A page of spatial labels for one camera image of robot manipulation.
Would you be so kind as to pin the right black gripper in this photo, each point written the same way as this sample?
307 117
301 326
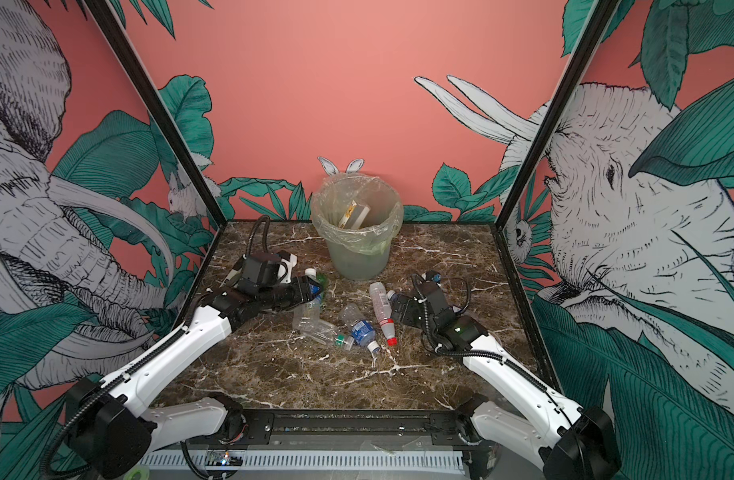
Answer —
397 309

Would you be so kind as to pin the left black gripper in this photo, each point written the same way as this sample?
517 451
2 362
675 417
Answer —
301 291

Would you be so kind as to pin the white bottle red label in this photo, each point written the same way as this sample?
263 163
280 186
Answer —
383 312

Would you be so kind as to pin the blue label bottle white cap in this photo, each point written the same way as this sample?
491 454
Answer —
360 328

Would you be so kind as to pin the small blue label bottle front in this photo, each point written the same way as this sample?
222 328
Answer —
306 314

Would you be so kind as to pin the clear bottle green cap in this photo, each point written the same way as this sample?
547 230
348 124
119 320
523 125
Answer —
325 333

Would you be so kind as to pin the green soda bottle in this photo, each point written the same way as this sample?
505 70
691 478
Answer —
322 280

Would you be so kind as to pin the clear bottle green red label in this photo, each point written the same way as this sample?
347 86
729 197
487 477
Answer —
354 216

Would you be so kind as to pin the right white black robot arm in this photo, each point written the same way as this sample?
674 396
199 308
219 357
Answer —
551 431

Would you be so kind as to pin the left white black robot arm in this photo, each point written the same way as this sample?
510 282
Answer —
109 424

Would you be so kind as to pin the grey mesh waste bin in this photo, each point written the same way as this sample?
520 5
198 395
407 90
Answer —
357 266

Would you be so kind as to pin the clear plastic bin liner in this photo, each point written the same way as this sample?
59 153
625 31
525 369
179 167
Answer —
381 225

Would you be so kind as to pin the grey stapler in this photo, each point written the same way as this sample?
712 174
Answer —
232 277

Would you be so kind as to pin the green tape roll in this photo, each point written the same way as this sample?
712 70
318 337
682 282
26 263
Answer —
138 472

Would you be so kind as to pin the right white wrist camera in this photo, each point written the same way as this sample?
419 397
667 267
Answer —
432 276

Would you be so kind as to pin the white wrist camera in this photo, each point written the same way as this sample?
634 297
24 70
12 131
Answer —
432 276
288 262

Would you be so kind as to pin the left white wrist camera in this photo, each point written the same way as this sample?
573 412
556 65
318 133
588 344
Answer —
288 262

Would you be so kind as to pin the black front rail frame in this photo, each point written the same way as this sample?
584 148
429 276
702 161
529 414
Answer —
341 430

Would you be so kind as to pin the white slotted cable duct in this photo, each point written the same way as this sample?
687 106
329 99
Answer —
448 462

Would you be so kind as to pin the left black frame post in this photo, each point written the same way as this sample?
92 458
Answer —
106 20

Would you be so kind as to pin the black frame post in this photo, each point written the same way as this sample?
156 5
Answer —
591 36
106 20

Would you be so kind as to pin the right black frame post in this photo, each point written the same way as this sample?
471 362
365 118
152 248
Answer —
591 36

